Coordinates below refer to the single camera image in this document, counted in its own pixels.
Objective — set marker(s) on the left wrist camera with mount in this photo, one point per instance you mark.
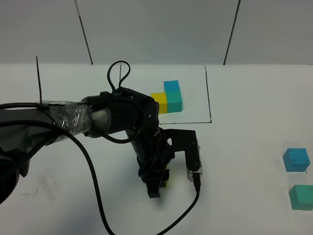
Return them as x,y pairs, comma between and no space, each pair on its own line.
186,141

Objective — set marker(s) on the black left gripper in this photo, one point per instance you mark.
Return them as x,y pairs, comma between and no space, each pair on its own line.
149,156

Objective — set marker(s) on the green template cube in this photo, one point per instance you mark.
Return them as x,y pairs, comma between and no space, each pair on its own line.
174,102

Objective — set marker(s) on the yellow template cube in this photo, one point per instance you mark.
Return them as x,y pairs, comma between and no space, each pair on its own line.
161,99

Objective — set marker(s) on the blue template cube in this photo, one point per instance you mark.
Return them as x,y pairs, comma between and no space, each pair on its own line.
171,86

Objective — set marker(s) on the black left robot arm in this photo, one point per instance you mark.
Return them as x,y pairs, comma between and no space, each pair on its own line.
26,127

